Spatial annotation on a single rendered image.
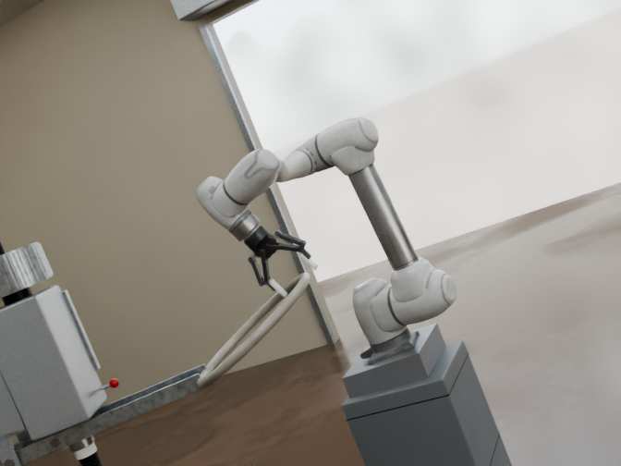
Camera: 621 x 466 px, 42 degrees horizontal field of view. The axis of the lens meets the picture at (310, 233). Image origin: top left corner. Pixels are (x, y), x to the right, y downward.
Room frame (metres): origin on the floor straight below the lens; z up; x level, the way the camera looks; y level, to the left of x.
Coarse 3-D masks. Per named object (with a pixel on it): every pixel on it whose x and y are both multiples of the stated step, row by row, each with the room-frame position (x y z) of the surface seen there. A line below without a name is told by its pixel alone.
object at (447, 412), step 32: (448, 352) 2.94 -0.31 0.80; (416, 384) 2.73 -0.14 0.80; (448, 384) 2.71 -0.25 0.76; (480, 384) 3.03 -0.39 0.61; (352, 416) 2.83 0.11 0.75; (384, 416) 2.78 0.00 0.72; (416, 416) 2.73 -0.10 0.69; (448, 416) 2.69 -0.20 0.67; (480, 416) 2.89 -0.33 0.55; (384, 448) 2.80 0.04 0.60; (416, 448) 2.75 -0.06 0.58; (448, 448) 2.71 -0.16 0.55; (480, 448) 2.77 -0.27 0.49
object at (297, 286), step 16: (288, 288) 2.67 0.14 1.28; (304, 288) 2.41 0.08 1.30; (272, 304) 2.73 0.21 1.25; (288, 304) 2.33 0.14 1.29; (256, 320) 2.74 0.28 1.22; (272, 320) 2.30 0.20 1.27; (240, 336) 2.72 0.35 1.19; (256, 336) 2.28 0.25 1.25; (224, 352) 2.67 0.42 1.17; (240, 352) 2.28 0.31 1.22; (208, 368) 2.59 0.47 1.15; (224, 368) 2.30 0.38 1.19; (208, 384) 2.37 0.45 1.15
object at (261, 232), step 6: (258, 228) 2.43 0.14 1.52; (264, 228) 2.45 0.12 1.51; (252, 234) 2.42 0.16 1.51; (258, 234) 2.42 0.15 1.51; (264, 234) 2.43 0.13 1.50; (246, 240) 2.43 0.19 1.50; (252, 240) 2.42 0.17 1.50; (258, 240) 2.42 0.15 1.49; (264, 240) 2.44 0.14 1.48; (270, 240) 2.43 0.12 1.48; (252, 246) 2.43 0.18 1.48; (258, 246) 2.45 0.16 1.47; (264, 246) 2.44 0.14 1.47; (258, 252) 2.45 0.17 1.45; (264, 252) 2.45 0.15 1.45; (270, 252) 2.44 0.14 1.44
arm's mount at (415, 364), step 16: (432, 336) 2.94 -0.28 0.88; (416, 352) 2.76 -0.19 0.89; (432, 352) 2.88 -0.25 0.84; (352, 368) 2.94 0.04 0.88; (368, 368) 2.85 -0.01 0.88; (384, 368) 2.81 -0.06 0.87; (400, 368) 2.78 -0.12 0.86; (416, 368) 2.76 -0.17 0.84; (432, 368) 2.82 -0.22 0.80; (352, 384) 2.86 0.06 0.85; (368, 384) 2.84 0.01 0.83; (384, 384) 2.81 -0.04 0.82; (400, 384) 2.79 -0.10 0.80
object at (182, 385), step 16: (192, 368) 2.59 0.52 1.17; (160, 384) 2.59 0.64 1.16; (176, 384) 2.48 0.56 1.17; (192, 384) 2.47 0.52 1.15; (128, 400) 2.60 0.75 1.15; (144, 400) 2.48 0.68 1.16; (160, 400) 2.48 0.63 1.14; (96, 416) 2.50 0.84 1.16; (112, 416) 2.49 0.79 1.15; (128, 416) 2.49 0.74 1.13; (64, 432) 2.50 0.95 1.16; (80, 432) 2.49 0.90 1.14; (96, 432) 2.49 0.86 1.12; (16, 448) 2.62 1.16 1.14; (32, 448) 2.50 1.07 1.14; (48, 448) 2.50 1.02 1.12
